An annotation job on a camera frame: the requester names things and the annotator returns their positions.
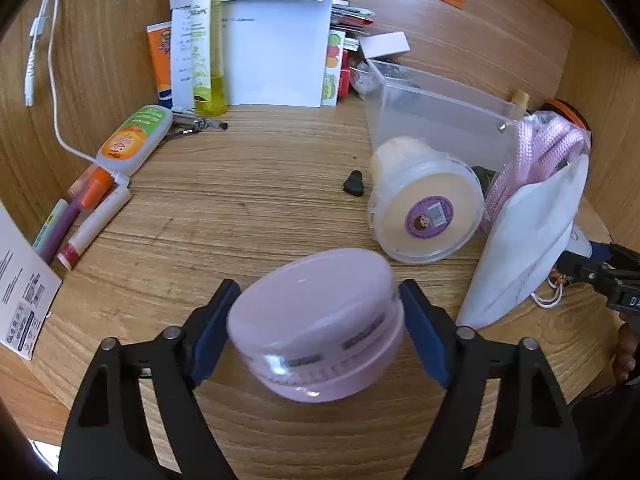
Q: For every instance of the blank white card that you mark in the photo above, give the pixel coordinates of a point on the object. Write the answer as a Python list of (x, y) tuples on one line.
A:
[(384, 44)]

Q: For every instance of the yellow spray bottle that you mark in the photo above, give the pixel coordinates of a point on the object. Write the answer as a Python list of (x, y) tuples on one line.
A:
[(207, 60)]

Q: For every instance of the grey bottle with orange label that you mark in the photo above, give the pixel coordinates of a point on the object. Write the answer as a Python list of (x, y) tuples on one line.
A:
[(132, 140)]

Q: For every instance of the small black plastic piece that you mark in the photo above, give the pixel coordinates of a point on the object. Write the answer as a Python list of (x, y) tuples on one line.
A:
[(354, 184)]

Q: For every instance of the pink round case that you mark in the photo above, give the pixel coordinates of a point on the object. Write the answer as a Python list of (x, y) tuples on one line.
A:
[(310, 305)]

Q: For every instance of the small yellow bottle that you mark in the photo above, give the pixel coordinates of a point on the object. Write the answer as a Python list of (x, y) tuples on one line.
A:
[(519, 99)]

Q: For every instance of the person's right hand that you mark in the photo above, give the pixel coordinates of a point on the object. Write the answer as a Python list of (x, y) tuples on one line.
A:
[(627, 355)]

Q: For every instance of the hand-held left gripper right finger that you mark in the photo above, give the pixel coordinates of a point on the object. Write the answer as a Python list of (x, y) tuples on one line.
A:
[(425, 335)]

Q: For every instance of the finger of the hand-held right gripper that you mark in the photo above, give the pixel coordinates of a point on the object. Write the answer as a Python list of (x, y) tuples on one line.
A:
[(600, 251), (580, 267)]

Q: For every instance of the large white paper sheet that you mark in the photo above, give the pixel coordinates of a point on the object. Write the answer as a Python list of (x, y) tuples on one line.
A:
[(275, 55)]

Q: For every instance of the clear plastic storage box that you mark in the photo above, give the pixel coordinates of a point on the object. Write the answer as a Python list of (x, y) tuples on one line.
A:
[(425, 105)]

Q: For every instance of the pile of assorted cards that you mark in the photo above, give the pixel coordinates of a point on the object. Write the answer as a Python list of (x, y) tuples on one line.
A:
[(350, 17)]

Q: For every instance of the green highlighter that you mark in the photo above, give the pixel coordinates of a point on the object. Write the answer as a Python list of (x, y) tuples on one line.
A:
[(49, 225)]

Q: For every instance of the orange and black round case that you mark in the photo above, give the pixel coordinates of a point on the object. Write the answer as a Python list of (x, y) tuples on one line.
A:
[(570, 115)]

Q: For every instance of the round tub with cream lid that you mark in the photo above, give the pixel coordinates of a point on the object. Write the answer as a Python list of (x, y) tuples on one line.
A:
[(425, 215)]

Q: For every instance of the purple pen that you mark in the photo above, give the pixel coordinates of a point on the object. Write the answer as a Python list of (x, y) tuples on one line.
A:
[(62, 227)]

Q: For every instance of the white printed card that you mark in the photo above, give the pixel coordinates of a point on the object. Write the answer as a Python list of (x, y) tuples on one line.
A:
[(22, 285)]

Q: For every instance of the white face mask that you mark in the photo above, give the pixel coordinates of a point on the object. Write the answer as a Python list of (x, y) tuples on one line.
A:
[(530, 240)]

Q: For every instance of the black pens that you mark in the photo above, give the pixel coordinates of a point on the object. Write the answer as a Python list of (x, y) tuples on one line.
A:
[(200, 122)]

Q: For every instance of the fruit sticker sheet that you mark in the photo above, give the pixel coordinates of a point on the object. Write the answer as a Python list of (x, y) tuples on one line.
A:
[(332, 70)]

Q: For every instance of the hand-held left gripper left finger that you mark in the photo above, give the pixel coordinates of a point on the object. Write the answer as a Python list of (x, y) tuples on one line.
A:
[(216, 332)]

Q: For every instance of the orange cream tube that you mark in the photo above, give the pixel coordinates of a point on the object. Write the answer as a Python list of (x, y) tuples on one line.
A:
[(161, 65)]

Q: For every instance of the orange marker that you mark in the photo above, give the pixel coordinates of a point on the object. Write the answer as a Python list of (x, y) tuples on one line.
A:
[(95, 187)]

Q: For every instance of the white glue stick red cap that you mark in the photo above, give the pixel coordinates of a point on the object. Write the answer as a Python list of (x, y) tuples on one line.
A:
[(92, 230)]

